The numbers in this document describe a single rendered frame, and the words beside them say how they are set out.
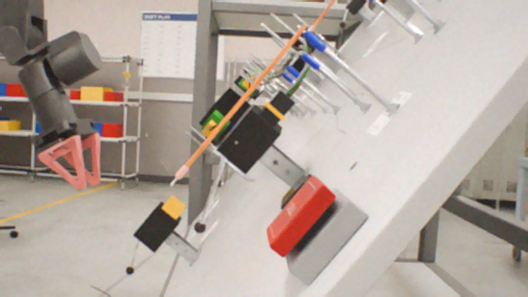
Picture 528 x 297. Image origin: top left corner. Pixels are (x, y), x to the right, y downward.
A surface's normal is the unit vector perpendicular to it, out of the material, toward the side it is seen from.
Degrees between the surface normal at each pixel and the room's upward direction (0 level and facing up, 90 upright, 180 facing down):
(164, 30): 90
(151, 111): 90
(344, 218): 90
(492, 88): 53
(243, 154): 98
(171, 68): 90
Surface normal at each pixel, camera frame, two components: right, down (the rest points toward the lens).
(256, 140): -0.08, 0.21
